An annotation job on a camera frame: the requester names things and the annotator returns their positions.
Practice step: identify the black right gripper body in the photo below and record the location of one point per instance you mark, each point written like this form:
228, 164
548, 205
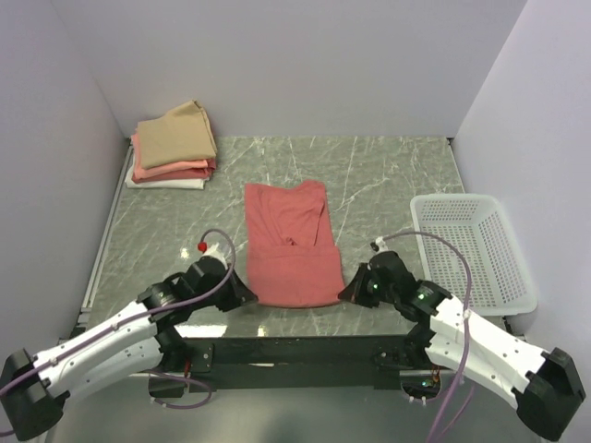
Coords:
377, 293

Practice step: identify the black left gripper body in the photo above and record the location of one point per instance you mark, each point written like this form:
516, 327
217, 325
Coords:
220, 298

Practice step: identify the red t-shirt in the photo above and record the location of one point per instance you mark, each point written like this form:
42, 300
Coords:
292, 259

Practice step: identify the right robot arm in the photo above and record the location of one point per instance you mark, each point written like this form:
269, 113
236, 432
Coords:
543, 387

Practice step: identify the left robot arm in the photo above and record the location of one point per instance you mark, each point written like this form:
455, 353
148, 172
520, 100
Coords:
142, 336

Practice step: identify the black base beam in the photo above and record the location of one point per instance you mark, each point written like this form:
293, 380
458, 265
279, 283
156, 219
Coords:
380, 362

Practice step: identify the folded white t-shirt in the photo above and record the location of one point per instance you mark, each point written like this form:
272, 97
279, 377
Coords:
190, 184

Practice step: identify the folded pink t-shirt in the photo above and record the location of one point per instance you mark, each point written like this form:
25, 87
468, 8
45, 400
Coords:
199, 169

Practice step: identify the white plastic basket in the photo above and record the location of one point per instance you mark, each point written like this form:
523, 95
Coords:
477, 227

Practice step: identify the folded tan t-shirt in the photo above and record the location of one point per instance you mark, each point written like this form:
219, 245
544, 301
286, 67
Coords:
182, 134

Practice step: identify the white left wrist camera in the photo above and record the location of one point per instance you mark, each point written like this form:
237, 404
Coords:
213, 250

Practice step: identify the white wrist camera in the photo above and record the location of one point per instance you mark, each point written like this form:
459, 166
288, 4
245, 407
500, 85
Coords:
213, 250
379, 245

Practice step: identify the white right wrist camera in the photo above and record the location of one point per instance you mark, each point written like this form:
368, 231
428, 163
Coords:
379, 245

